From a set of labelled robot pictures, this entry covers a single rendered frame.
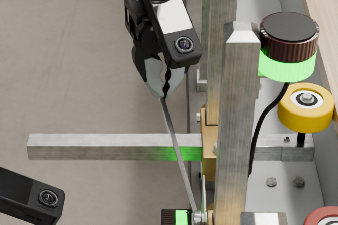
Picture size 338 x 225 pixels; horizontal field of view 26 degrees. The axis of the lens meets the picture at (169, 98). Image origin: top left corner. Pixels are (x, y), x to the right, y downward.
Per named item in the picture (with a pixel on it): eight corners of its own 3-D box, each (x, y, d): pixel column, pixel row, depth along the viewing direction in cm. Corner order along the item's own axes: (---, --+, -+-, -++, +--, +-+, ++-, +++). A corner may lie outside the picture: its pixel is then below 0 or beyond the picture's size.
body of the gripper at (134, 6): (172, 20, 108) (173, -53, 101) (193, 52, 102) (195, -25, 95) (123, 30, 106) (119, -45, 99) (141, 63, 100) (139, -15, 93)
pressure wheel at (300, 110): (306, 180, 109) (315, 121, 101) (262, 155, 113) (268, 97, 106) (334, 152, 113) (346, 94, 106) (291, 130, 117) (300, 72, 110)
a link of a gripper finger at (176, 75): (171, 78, 113) (172, 27, 107) (185, 100, 108) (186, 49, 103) (152, 82, 112) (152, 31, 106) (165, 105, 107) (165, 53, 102)
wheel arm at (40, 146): (28, 165, 112) (25, 144, 110) (31, 150, 115) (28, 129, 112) (312, 165, 112) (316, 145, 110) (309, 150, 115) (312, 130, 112)
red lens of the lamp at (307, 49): (260, 62, 73) (262, 43, 71) (255, 29, 77) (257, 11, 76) (321, 62, 73) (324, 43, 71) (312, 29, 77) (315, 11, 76)
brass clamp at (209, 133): (197, 182, 110) (198, 157, 107) (195, 123, 120) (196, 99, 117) (239, 182, 110) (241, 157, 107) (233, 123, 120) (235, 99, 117)
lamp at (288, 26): (247, 196, 85) (262, 41, 71) (243, 162, 89) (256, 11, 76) (298, 196, 85) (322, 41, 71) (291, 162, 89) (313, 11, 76)
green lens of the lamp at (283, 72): (259, 82, 74) (260, 64, 73) (253, 48, 79) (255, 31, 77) (318, 82, 74) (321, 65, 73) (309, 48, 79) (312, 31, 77)
